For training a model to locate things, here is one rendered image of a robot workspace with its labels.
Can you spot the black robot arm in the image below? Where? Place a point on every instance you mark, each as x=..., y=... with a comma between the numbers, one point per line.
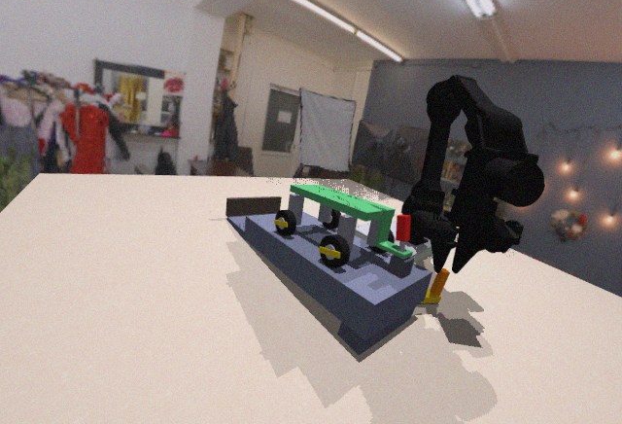
x=498, y=163

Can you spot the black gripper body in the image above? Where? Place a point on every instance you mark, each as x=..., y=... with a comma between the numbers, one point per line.
x=434, y=227

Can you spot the yellow wedge chock with orange handle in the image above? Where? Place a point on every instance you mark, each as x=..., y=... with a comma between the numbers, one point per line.
x=433, y=294

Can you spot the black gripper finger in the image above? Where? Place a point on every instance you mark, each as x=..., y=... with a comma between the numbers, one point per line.
x=463, y=253
x=440, y=252

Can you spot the red-headed pin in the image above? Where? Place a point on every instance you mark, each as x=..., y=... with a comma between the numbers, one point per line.
x=403, y=230

